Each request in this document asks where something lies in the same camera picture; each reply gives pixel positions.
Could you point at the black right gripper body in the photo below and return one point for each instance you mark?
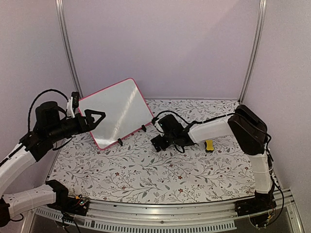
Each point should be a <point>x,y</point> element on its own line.
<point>163,145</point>

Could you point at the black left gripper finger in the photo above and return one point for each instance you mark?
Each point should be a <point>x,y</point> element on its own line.
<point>92,123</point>
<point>90,113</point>

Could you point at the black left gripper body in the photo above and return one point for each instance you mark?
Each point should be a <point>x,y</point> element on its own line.
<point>79,128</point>

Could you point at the pink framed whiteboard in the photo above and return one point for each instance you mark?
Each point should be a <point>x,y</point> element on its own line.
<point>125,108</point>

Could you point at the yellow whiteboard eraser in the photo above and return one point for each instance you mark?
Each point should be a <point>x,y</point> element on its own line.
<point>209,146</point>

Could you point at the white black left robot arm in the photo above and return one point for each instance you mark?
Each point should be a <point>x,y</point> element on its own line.
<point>53,124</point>

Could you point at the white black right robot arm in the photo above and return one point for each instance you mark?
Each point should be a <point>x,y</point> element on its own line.
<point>249,130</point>

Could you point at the black right stand foot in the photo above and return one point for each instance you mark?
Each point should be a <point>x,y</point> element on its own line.
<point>144,128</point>

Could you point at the floral patterned table mat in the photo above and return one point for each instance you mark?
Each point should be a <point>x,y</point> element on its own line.
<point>136,173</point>

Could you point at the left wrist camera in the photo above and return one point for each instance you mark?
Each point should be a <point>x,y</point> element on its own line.
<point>72,105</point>

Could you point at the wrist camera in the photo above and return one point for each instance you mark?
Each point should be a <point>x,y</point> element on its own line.
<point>72,105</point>
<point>157,125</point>

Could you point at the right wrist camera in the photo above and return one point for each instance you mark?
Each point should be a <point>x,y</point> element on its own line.
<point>157,125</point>

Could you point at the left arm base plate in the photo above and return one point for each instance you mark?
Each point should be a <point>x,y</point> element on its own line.
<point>73,205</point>

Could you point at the aluminium front rail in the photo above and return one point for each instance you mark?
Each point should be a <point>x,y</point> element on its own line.
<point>209,217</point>

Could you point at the left aluminium frame post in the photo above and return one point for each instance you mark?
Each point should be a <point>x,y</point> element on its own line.
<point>68,51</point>

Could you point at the aluminium frame post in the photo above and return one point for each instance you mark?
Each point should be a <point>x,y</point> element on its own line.
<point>68,51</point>
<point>254,51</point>

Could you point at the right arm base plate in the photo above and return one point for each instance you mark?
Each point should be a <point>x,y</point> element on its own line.
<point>254,205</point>

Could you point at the right aluminium frame post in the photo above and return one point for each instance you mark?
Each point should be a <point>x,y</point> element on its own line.
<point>254,51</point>

